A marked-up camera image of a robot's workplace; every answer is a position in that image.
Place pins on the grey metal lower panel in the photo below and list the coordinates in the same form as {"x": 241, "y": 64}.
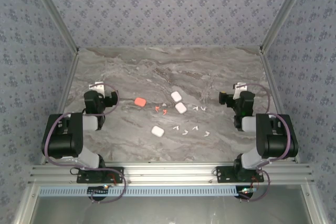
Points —
{"x": 168, "y": 211}

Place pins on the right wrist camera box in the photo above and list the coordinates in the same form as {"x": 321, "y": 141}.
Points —
{"x": 239, "y": 87}

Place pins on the aluminium lower frame bar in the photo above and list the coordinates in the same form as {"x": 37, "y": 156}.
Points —
{"x": 23, "y": 208}
{"x": 315, "y": 208}

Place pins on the black controller board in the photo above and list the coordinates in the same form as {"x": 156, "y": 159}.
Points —
{"x": 98, "y": 190}
{"x": 248, "y": 193}

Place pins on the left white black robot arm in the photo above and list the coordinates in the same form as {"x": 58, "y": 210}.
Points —
{"x": 63, "y": 142}

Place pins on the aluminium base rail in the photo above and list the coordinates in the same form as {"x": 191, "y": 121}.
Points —
{"x": 168, "y": 174}

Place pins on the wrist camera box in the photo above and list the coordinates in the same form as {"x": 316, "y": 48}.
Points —
{"x": 239, "y": 87}
{"x": 96, "y": 87}

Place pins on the orange earbud charging case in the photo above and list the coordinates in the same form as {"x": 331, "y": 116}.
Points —
{"x": 140, "y": 102}

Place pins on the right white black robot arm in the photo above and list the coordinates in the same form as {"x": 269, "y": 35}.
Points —
{"x": 275, "y": 140}

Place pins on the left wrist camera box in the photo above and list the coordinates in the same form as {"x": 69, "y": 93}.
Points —
{"x": 96, "y": 87}

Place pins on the aluminium frame post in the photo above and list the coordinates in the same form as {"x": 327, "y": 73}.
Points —
{"x": 286, "y": 11}
{"x": 52, "y": 11}

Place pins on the white earbud charging case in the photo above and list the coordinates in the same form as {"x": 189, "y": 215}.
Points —
{"x": 180, "y": 107}
{"x": 176, "y": 96}
{"x": 157, "y": 131}

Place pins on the aluminium table side rail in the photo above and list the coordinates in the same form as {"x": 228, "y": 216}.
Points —
{"x": 270, "y": 77}
{"x": 70, "y": 77}

